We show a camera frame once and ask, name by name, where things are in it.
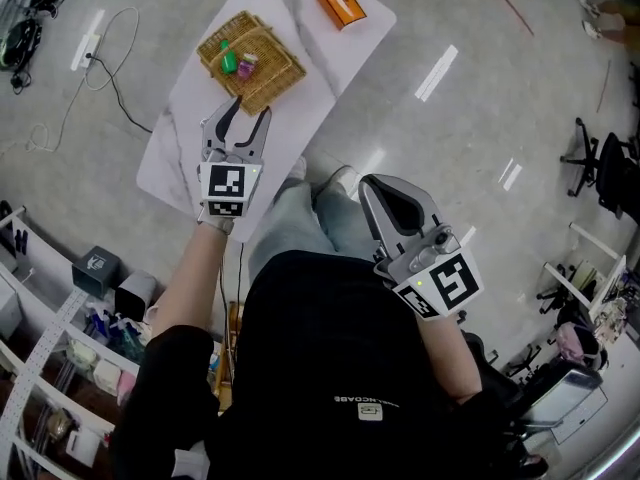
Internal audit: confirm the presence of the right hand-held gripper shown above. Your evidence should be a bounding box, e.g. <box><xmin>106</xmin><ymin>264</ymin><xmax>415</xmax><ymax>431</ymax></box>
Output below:
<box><xmin>357</xmin><ymin>173</ymin><xmax>486</xmax><ymax>322</ymax></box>

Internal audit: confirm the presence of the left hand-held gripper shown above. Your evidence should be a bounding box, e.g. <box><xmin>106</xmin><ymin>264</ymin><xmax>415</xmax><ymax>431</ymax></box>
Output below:
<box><xmin>196</xmin><ymin>95</ymin><xmax>274</xmax><ymax>219</ymax></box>

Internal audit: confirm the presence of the pink small bottle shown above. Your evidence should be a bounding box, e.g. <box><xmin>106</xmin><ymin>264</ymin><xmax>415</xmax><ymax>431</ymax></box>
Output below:
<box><xmin>236</xmin><ymin>52</ymin><xmax>260</xmax><ymax>81</ymax></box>

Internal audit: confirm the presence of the woven wicker basket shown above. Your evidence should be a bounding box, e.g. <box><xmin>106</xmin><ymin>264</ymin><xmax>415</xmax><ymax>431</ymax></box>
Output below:
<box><xmin>195</xmin><ymin>10</ymin><xmax>308</xmax><ymax>117</ymax></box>

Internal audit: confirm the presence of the green small bottle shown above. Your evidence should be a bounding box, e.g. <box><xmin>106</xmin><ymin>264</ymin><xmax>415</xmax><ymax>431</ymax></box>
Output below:
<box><xmin>219</xmin><ymin>39</ymin><xmax>239</xmax><ymax>74</ymax></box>

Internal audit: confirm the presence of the person's right forearm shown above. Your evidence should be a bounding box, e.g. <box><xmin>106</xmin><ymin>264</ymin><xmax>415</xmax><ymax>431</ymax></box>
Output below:
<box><xmin>417</xmin><ymin>312</ymin><xmax>484</xmax><ymax>405</ymax></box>

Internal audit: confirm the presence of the person's left forearm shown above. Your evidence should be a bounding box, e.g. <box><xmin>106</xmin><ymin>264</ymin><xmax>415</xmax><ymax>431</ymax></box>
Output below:
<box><xmin>149</xmin><ymin>222</ymin><xmax>232</xmax><ymax>340</ymax></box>

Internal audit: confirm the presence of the person's left hand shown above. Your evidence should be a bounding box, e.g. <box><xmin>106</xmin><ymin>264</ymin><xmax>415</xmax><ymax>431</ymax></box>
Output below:
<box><xmin>196</xmin><ymin>211</ymin><xmax>236</xmax><ymax>235</ymax></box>

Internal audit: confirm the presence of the person's right leg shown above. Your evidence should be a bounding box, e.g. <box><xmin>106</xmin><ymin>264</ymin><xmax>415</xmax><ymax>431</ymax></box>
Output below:
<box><xmin>314</xmin><ymin>182</ymin><xmax>382</xmax><ymax>257</ymax></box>

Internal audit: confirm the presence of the person's leg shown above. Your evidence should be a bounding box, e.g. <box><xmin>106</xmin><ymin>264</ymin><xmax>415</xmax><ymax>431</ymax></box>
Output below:
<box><xmin>248</xmin><ymin>177</ymin><xmax>327</xmax><ymax>282</ymax></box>
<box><xmin>314</xmin><ymin>182</ymin><xmax>382</xmax><ymax>257</ymax></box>

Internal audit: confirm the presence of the person's white right shoe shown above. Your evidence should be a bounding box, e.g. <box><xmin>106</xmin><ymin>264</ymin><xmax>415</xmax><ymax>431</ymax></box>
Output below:
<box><xmin>319</xmin><ymin>165</ymin><xmax>359</xmax><ymax>195</ymax></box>

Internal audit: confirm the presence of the person's left leg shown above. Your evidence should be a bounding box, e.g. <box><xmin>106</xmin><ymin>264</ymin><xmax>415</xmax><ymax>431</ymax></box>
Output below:
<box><xmin>248</xmin><ymin>177</ymin><xmax>327</xmax><ymax>282</ymax></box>

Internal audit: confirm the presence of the person's black shirt torso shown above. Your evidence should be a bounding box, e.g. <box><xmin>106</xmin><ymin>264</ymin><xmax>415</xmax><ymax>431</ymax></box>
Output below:
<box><xmin>109</xmin><ymin>250</ymin><xmax>502</xmax><ymax>480</ymax></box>

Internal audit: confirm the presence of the orange tissue box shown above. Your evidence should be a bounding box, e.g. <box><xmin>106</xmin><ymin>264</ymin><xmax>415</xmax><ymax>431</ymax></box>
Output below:
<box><xmin>314</xmin><ymin>0</ymin><xmax>368</xmax><ymax>32</ymax></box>

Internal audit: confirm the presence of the white power strip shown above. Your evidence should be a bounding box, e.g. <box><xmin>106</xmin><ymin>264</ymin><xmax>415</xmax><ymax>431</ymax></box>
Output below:
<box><xmin>69</xmin><ymin>32</ymin><xmax>104</xmax><ymax>72</ymax></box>

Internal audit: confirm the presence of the black cardboard box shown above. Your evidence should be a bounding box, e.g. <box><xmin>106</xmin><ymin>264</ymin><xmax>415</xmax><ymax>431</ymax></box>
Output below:
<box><xmin>71</xmin><ymin>245</ymin><xmax>122</xmax><ymax>300</ymax></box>

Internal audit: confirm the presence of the black office chair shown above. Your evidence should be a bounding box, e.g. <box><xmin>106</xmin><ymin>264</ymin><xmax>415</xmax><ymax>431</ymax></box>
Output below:
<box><xmin>559</xmin><ymin>116</ymin><xmax>640</xmax><ymax>215</ymax></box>

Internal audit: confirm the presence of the cluttered white desk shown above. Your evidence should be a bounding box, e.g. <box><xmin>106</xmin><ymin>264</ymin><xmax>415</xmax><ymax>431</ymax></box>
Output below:
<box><xmin>542</xmin><ymin>222</ymin><xmax>629</xmax><ymax>320</ymax></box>

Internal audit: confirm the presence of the round black robot vacuum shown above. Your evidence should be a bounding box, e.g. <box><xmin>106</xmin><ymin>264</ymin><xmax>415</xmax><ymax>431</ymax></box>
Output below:
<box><xmin>0</xmin><ymin>17</ymin><xmax>44</xmax><ymax>72</ymax></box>

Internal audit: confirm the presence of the white metal shelf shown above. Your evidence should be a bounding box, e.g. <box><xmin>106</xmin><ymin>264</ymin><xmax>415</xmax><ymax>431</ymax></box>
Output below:
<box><xmin>0</xmin><ymin>202</ymin><xmax>152</xmax><ymax>480</ymax></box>

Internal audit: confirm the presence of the black power cable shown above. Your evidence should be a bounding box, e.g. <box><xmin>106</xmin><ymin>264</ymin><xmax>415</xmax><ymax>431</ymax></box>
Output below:
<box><xmin>85</xmin><ymin>52</ymin><xmax>154</xmax><ymax>135</ymax></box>

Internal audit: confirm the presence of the white cable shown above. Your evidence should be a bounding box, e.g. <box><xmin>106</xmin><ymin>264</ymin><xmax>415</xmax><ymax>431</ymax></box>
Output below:
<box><xmin>24</xmin><ymin>6</ymin><xmax>142</xmax><ymax>155</ymax></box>

